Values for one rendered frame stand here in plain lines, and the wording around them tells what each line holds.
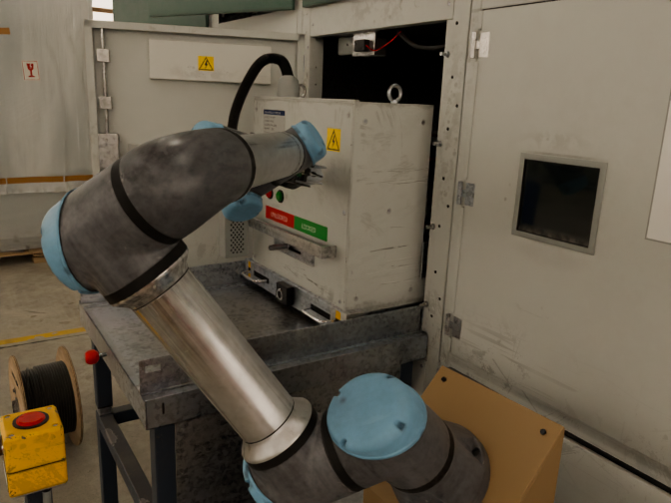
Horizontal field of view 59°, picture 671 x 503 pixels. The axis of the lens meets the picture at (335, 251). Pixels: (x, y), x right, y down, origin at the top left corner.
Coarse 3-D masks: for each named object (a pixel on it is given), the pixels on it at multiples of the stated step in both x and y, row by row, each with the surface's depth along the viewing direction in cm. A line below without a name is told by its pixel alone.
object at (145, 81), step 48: (96, 48) 169; (144, 48) 172; (192, 48) 172; (240, 48) 175; (288, 48) 180; (96, 96) 172; (144, 96) 175; (192, 96) 178; (96, 144) 173; (192, 240) 188
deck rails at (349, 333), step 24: (216, 264) 173; (240, 264) 177; (216, 288) 171; (384, 312) 139; (408, 312) 143; (264, 336) 122; (288, 336) 125; (312, 336) 129; (336, 336) 132; (360, 336) 136; (384, 336) 140; (144, 360) 109; (168, 360) 111; (264, 360) 123; (288, 360) 126; (144, 384) 110; (168, 384) 112; (192, 384) 115
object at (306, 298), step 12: (264, 276) 167; (276, 276) 161; (276, 288) 162; (300, 288) 150; (300, 300) 151; (312, 300) 146; (324, 300) 142; (312, 312) 146; (324, 312) 142; (348, 312) 135; (360, 312) 136
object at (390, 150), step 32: (256, 96) 163; (352, 128) 126; (384, 128) 130; (416, 128) 135; (352, 160) 128; (384, 160) 132; (416, 160) 138; (352, 192) 130; (384, 192) 134; (416, 192) 140; (352, 224) 132; (384, 224) 137; (416, 224) 142; (352, 256) 134; (384, 256) 139; (416, 256) 145; (352, 288) 136; (384, 288) 141; (416, 288) 147
